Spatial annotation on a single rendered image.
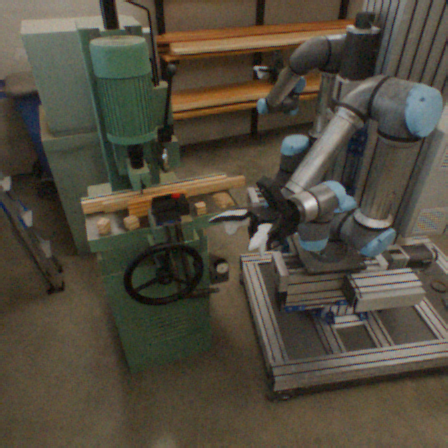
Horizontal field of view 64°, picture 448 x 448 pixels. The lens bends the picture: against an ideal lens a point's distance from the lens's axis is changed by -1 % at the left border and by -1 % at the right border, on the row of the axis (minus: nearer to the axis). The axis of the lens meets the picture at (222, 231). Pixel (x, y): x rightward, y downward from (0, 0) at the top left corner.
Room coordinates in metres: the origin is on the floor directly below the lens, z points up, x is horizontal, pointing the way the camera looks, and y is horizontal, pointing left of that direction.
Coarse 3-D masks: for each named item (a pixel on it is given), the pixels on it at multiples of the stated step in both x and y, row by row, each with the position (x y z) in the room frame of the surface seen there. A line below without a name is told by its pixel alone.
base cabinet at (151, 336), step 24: (168, 264) 1.09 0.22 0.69; (192, 264) 1.13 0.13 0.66; (120, 288) 1.02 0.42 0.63; (168, 288) 1.09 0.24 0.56; (120, 312) 1.01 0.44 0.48; (144, 312) 1.04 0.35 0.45; (168, 312) 1.08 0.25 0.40; (192, 312) 1.12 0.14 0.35; (120, 336) 1.00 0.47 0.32; (144, 336) 1.04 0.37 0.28; (168, 336) 1.07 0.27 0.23; (192, 336) 1.12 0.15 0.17; (144, 360) 1.03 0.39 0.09; (168, 360) 1.07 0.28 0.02
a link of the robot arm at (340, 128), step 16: (368, 80) 1.00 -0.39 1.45; (352, 96) 1.00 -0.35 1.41; (368, 96) 0.96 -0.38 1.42; (336, 112) 1.01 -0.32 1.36; (352, 112) 0.97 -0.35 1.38; (336, 128) 0.96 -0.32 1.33; (352, 128) 0.96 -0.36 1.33; (320, 144) 0.95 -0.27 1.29; (336, 144) 0.94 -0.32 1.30; (304, 160) 0.94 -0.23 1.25; (320, 160) 0.92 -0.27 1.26; (304, 176) 0.90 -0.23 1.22; (320, 176) 0.91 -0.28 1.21; (288, 192) 0.88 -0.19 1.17
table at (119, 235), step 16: (208, 192) 1.32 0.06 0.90; (224, 192) 1.32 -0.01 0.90; (192, 208) 1.20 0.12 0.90; (208, 208) 1.20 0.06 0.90; (224, 208) 1.20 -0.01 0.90; (112, 224) 1.09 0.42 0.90; (144, 224) 1.09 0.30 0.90; (208, 224) 1.15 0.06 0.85; (96, 240) 1.01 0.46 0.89; (112, 240) 1.03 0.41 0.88; (128, 240) 1.04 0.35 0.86; (144, 240) 1.07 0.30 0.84
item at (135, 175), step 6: (126, 162) 1.27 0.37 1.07; (144, 162) 1.27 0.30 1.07; (132, 168) 1.22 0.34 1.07; (144, 168) 1.22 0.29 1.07; (132, 174) 1.18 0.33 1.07; (138, 174) 1.18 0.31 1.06; (144, 174) 1.19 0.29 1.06; (132, 180) 1.17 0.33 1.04; (138, 180) 1.18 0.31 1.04; (144, 180) 1.19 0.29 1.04; (150, 180) 1.20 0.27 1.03; (132, 186) 1.19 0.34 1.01; (138, 186) 1.18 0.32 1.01; (150, 186) 1.20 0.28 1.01
